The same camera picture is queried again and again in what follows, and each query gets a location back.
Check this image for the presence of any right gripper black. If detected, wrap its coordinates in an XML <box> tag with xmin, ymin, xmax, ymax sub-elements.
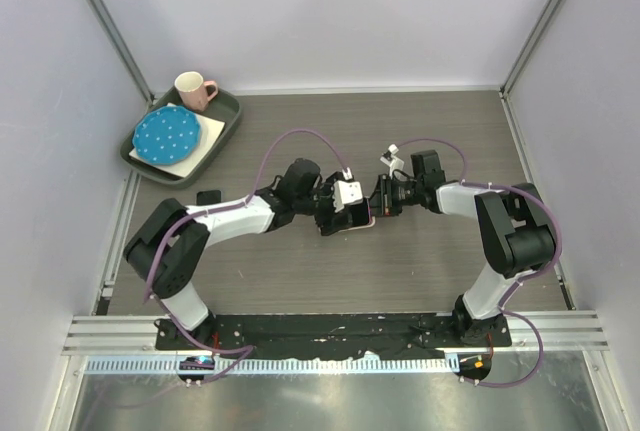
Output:
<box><xmin>358</xmin><ymin>174</ymin><xmax>424</xmax><ymax>218</ymax></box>

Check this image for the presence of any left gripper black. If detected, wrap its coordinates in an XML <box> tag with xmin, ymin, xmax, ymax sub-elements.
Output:
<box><xmin>294</xmin><ymin>173</ymin><xmax>351</xmax><ymax>235</ymax></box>

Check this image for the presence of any purple smartphone black screen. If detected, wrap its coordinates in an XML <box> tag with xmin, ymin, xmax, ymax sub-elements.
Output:
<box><xmin>348</xmin><ymin>199</ymin><xmax>374</xmax><ymax>228</ymax></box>

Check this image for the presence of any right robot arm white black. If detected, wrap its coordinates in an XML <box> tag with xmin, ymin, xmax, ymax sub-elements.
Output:
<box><xmin>369</xmin><ymin>145</ymin><xmax>560</xmax><ymax>346</ymax></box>

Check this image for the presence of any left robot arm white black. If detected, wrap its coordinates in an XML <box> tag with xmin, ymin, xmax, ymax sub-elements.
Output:
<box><xmin>123</xmin><ymin>158</ymin><xmax>373</xmax><ymax>350</ymax></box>

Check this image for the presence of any dark green tray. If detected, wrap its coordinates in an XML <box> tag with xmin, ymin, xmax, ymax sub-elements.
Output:
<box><xmin>119</xmin><ymin>90</ymin><xmax>243</xmax><ymax>189</ymax></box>

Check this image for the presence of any blue dotted plate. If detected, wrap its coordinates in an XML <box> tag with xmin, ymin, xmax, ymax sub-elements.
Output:
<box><xmin>131</xmin><ymin>106</ymin><xmax>203</xmax><ymax>166</ymax></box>

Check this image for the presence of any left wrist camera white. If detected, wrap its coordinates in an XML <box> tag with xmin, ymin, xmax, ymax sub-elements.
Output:
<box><xmin>333</xmin><ymin>180</ymin><xmax>363</xmax><ymax>213</ymax></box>

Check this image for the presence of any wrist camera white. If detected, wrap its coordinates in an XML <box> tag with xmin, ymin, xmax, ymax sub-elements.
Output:
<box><xmin>380</xmin><ymin>144</ymin><xmax>407</xmax><ymax>181</ymax></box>
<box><xmin>333</xmin><ymin>180</ymin><xmax>363</xmax><ymax>213</ymax></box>

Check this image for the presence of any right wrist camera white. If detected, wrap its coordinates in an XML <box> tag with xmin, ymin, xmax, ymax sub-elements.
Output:
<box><xmin>380</xmin><ymin>144</ymin><xmax>407</xmax><ymax>181</ymax></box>

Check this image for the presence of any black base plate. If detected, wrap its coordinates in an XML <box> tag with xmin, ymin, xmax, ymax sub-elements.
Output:
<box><xmin>154</xmin><ymin>311</ymin><xmax>514</xmax><ymax>358</ymax></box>

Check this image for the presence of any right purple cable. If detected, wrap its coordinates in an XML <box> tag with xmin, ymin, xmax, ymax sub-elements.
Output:
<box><xmin>397</xmin><ymin>138</ymin><xmax>564</xmax><ymax>387</ymax></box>

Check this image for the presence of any purple cable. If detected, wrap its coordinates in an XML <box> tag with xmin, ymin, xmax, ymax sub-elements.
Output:
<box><xmin>397</xmin><ymin>138</ymin><xmax>564</xmax><ymax>387</ymax></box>
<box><xmin>142</xmin><ymin>129</ymin><xmax>354</xmax><ymax>387</ymax></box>

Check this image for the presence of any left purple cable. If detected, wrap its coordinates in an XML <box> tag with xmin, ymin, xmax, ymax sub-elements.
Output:
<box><xmin>142</xmin><ymin>129</ymin><xmax>354</xmax><ymax>387</ymax></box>

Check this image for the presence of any aluminium frame rail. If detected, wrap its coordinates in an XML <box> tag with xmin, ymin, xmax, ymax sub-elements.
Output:
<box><xmin>62</xmin><ymin>311</ymin><xmax>609</xmax><ymax>356</ymax></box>

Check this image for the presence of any slotted cable duct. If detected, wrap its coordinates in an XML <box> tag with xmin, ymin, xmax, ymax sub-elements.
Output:
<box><xmin>84</xmin><ymin>353</ymin><xmax>459</xmax><ymax>375</ymax></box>

